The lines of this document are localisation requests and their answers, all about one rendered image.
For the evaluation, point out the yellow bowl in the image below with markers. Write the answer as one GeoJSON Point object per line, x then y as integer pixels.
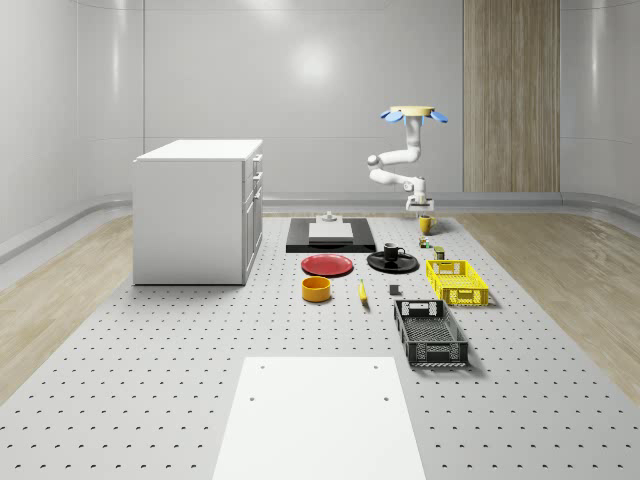
{"type": "Point", "coordinates": [316, 294]}

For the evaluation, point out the yellow basket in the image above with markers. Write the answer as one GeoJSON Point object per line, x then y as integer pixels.
{"type": "Point", "coordinates": [457, 295]}

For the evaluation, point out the black plate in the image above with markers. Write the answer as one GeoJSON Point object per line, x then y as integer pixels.
{"type": "Point", "coordinates": [405, 265]}

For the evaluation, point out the dark grey basket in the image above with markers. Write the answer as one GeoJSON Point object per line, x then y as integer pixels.
{"type": "Point", "coordinates": [430, 330]}

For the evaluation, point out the yellow mug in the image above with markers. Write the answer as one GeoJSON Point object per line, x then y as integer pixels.
{"type": "Point", "coordinates": [426, 226]}

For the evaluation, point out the black stove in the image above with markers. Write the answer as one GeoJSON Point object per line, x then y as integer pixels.
{"type": "Point", "coordinates": [300, 235]}

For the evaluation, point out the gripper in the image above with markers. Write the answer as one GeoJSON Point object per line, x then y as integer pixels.
{"type": "Point", "coordinates": [419, 203]}

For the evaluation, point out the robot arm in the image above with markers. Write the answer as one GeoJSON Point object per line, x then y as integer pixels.
{"type": "Point", "coordinates": [400, 156]}

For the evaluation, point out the red plate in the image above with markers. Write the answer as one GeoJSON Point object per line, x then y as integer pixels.
{"type": "Point", "coordinates": [327, 265]}

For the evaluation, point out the white cabinet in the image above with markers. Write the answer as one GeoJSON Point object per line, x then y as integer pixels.
{"type": "Point", "coordinates": [190, 220]}

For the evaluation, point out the banana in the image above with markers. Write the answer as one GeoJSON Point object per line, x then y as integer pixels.
{"type": "Point", "coordinates": [363, 292]}

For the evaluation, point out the puzzle cube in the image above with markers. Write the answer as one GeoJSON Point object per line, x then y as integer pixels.
{"type": "Point", "coordinates": [425, 243]}

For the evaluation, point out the black mug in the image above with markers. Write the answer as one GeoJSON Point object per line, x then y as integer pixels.
{"type": "Point", "coordinates": [391, 252]}

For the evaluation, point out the white board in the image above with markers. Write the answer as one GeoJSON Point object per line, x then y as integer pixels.
{"type": "Point", "coordinates": [320, 420]}

